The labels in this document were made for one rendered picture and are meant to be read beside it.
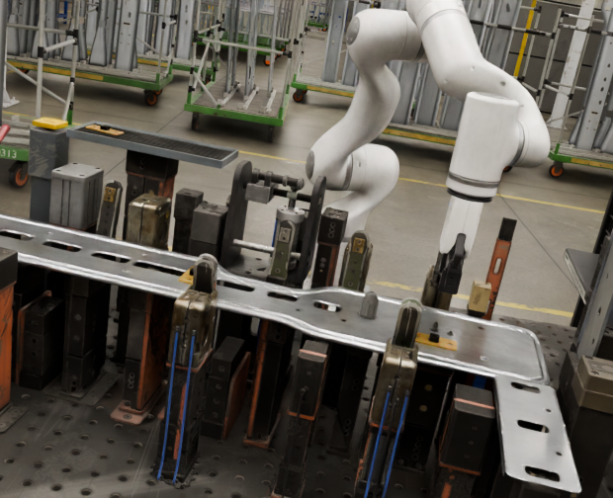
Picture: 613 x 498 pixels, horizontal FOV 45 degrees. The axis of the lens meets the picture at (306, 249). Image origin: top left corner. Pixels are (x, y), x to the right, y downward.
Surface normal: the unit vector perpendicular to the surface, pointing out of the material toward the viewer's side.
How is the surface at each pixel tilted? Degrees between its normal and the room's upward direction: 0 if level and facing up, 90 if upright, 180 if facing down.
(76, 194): 90
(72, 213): 90
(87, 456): 0
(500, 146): 90
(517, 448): 0
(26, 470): 0
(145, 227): 90
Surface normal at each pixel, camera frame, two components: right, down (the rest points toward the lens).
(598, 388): -0.18, 0.28
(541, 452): 0.16, -0.93
